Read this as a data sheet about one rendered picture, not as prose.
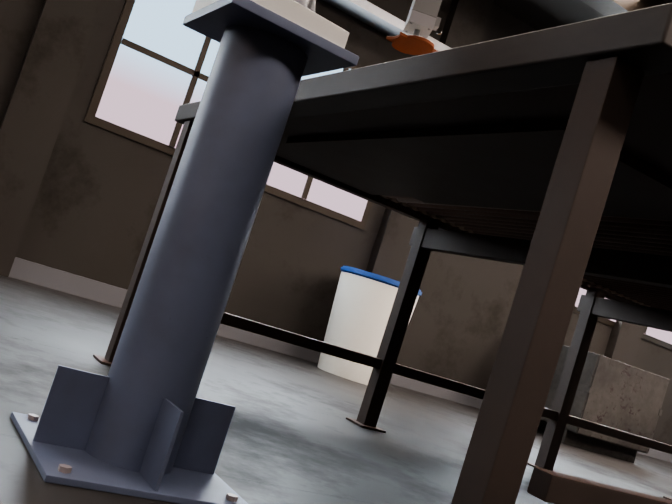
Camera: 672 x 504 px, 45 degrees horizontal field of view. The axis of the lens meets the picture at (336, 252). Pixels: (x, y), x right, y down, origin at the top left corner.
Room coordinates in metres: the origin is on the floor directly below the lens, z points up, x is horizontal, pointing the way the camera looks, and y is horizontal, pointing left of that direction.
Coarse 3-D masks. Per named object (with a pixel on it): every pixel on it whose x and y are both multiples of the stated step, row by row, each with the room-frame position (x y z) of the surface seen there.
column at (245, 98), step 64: (256, 64) 1.49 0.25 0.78; (320, 64) 1.59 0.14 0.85; (192, 128) 1.54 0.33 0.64; (256, 128) 1.51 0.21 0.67; (192, 192) 1.50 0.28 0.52; (256, 192) 1.54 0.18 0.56; (192, 256) 1.49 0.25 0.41; (128, 320) 1.54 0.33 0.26; (192, 320) 1.51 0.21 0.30; (64, 384) 1.50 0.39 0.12; (128, 384) 1.50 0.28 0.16; (192, 384) 1.54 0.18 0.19; (64, 448) 1.50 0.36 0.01; (128, 448) 1.49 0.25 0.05; (192, 448) 1.64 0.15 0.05
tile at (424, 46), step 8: (400, 32) 1.92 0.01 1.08; (392, 40) 1.98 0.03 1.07; (400, 40) 1.96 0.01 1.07; (408, 40) 1.94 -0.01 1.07; (416, 40) 1.93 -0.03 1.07; (424, 40) 1.92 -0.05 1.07; (400, 48) 2.02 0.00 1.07; (408, 48) 2.00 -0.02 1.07; (416, 48) 1.98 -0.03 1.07; (424, 48) 1.96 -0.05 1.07; (432, 48) 1.95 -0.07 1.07
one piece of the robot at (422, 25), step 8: (416, 0) 1.94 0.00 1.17; (424, 0) 1.94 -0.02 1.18; (432, 0) 1.94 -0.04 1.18; (440, 0) 1.94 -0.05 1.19; (416, 8) 1.94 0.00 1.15; (424, 8) 1.94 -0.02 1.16; (432, 8) 1.94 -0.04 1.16; (408, 16) 1.98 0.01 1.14; (416, 16) 1.94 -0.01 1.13; (424, 16) 1.94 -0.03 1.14; (432, 16) 1.94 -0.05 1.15; (408, 24) 1.96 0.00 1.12; (416, 24) 1.94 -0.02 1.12; (424, 24) 1.94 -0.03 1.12; (432, 24) 1.94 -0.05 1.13; (408, 32) 2.01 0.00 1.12; (416, 32) 1.97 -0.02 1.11; (424, 32) 1.98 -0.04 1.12; (440, 32) 1.98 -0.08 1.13
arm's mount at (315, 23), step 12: (204, 0) 1.56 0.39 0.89; (216, 0) 1.49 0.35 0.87; (252, 0) 1.42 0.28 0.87; (264, 0) 1.43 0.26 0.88; (276, 0) 1.44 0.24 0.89; (288, 0) 1.45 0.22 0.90; (192, 12) 1.60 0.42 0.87; (276, 12) 1.45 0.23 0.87; (288, 12) 1.46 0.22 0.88; (300, 12) 1.47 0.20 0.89; (312, 12) 1.48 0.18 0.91; (300, 24) 1.47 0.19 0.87; (312, 24) 1.48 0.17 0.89; (324, 24) 1.49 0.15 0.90; (324, 36) 1.50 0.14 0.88; (336, 36) 1.51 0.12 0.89
